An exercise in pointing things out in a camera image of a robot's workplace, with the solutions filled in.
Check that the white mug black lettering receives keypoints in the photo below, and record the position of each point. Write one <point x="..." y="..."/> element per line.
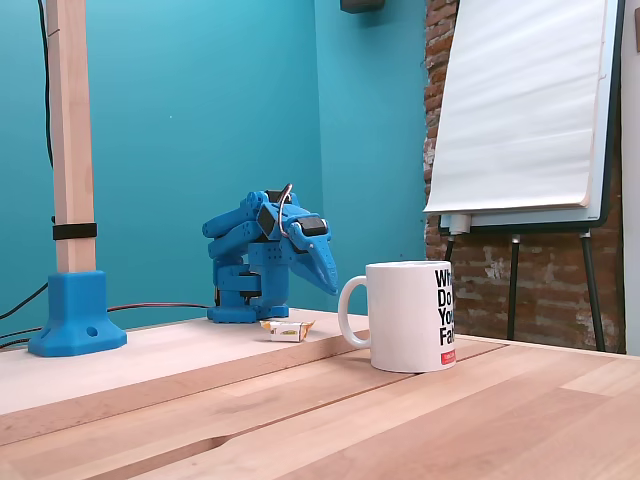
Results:
<point x="400" y="320"/>

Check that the white flipchart paper pad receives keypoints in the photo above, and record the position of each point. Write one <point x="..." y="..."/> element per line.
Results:
<point x="520" y="110"/>

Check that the black wall-mounted box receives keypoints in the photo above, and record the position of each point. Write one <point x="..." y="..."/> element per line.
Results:
<point x="362" y="5"/>

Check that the blue post base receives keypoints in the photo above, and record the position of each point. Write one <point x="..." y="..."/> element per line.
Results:
<point x="77" y="315"/>

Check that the sweet white yellow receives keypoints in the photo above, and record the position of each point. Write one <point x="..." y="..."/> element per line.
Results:
<point x="287" y="331"/>

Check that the flipchart easel stand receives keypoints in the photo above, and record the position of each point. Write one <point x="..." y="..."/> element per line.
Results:
<point x="612" y="150"/>

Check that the wooden post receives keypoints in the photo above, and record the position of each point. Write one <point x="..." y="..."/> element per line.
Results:
<point x="72" y="125"/>

